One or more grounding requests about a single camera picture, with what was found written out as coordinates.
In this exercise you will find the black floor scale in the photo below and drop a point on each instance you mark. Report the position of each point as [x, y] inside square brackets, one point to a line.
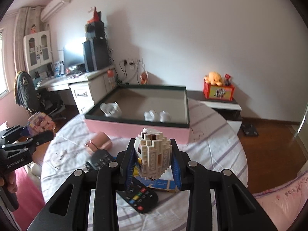
[250, 129]

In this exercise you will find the office chair with dark jacket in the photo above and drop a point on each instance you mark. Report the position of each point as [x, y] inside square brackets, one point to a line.
[26, 91]

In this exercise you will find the blue book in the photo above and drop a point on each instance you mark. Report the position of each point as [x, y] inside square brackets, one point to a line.
[163, 185]

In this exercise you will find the pink case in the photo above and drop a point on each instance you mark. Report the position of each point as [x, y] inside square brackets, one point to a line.
[102, 142]

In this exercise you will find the yellow plush toy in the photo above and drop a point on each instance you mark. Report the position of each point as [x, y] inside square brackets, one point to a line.
[214, 78]

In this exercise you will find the low dark-top cabinet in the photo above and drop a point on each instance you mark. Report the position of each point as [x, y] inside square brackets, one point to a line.
[223, 105]

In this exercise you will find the blue desk box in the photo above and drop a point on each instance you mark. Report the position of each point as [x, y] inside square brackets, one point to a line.
[59, 67]

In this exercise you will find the black box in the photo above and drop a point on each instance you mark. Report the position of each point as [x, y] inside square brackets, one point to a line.
[95, 30]

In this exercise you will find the pink printed bedding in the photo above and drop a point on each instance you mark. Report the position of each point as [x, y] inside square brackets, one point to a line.
[284, 202]

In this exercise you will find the black calculator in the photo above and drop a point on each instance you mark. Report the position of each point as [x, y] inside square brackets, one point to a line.
[101, 160]

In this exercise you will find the pastel building block figure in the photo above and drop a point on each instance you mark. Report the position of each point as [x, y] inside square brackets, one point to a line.
[41, 122]

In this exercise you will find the round table with striped cloth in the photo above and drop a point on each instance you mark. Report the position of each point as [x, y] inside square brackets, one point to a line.
[211, 149]

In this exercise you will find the pink storage box dark rim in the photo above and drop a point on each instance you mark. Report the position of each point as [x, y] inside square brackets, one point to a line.
[134, 131]

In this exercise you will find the beige building block figure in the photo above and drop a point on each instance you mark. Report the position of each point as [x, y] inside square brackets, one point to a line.
[152, 154]

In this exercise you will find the orange cap bottle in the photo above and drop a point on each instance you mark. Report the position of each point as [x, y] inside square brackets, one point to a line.
[110, 75]

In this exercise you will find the computer monitor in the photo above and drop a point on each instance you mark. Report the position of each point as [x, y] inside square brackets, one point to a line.
[73, 55]

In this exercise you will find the white translucent plastic item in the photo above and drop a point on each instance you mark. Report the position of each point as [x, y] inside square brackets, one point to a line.
[151, 115]
[165, 116]

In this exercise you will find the person's left hand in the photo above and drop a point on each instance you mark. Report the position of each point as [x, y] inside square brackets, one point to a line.
[9, 181]

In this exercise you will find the beige curtain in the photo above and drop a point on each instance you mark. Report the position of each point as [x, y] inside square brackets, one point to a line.
[22, 38]

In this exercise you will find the black remote coloured buttons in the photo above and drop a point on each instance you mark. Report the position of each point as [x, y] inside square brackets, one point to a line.
[139, 197]

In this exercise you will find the wall power sockets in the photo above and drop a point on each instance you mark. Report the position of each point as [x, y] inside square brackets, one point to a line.
[131, 61]

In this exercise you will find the window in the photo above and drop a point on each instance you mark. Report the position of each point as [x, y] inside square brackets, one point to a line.
[2, 65]

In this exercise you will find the black computer tower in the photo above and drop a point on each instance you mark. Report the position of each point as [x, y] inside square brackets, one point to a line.
[96, 55]

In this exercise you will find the white corner desk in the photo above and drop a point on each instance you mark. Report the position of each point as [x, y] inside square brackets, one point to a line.
[84, 93]

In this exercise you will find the white glass-door cabinet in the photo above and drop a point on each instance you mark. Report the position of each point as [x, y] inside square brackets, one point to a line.
[38, 50]

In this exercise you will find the small red toy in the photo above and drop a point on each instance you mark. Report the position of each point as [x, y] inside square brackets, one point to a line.
[227, 79]

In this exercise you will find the white crumpled plastic cup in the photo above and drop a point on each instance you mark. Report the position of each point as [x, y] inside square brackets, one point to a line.
[110, 109]

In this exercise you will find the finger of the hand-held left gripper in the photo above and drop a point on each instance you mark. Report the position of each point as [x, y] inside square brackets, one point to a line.
[39, 137]
[14, 131]

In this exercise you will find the red triangular box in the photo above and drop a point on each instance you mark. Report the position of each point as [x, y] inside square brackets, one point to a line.
[95, 15]

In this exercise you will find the small doll figure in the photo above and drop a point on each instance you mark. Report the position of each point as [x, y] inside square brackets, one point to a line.
[34, 28]

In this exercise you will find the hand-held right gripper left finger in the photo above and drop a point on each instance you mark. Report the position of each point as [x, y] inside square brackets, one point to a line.
[129, 173]

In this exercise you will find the orange snack bag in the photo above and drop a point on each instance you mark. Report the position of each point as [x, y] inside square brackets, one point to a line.
[144, 77]

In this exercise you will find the white air conditioner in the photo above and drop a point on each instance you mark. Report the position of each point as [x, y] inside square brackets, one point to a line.
[55, 6]

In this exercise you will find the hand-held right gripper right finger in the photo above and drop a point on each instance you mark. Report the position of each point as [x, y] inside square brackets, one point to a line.
[175, 173]

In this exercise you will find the red printed box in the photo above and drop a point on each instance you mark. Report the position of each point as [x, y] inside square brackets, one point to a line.
[219, 92]

